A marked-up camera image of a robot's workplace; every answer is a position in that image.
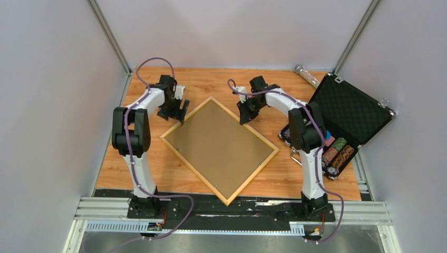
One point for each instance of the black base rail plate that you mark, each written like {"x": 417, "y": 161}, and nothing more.
{"x": 207, "y": 212}

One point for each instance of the black aluminium chip case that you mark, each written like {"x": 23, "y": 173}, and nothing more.
{"x": 351, "y": 116}

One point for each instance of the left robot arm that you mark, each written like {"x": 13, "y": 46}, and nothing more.
{"x": 132, "y": 138}

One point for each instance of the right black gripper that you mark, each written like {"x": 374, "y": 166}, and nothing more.
{"x": 246, "y": 115}

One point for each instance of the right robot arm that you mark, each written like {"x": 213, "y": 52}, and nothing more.
{"x": 307, "y": 134}

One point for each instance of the brown cardboard backing board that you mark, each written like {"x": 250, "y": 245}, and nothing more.
{"x": 220, "y": 150}

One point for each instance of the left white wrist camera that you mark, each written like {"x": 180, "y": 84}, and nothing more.
{"x": 179, "y": 92}

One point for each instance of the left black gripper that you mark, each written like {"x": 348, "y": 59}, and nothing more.
{"x": 178, "y": 114}

